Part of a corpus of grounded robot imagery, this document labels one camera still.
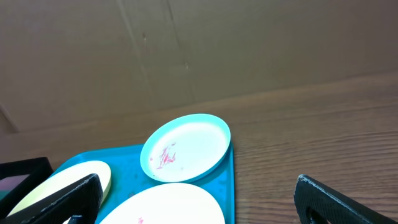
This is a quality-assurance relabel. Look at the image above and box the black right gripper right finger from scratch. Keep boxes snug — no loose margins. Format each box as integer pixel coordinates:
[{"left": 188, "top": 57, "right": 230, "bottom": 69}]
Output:
[{"left": 294, "top": 174, "right": 397, "bottom": 224}]

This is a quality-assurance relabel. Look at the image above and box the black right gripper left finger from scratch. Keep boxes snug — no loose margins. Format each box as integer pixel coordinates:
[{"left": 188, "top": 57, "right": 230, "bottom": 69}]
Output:
[{"left": 1, "top": 174, "right": 103, "bottom": 224}]

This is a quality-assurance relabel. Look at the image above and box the yellow plate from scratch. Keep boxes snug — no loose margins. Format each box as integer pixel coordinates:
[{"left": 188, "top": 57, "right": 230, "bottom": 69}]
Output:
[{"left": 7, "top": 161, "right": 111, "bottom": 217}]

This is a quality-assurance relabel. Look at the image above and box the white plate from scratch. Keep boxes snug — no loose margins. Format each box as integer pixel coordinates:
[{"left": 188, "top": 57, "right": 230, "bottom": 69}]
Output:
[{"left": 101, "top": 183, "right": 225, "bottom": 224}]

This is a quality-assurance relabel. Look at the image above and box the teal plastic tray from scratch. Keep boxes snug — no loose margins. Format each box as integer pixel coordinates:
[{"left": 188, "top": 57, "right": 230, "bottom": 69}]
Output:
[{"left": 54, "top": 144, "right": 236, "bottom": 224}]

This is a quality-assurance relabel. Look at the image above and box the black tray with pink water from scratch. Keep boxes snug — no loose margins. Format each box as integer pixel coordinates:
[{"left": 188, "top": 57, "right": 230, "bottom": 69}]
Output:
[{"left": 1, "top": 157, "right": 53, "bottom": 219}]

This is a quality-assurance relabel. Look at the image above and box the light blue plate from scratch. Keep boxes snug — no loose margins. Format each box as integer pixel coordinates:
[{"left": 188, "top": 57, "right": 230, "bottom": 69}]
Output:
[{"left": 140, "top": 113, "right": 231, "bottom": 183}]

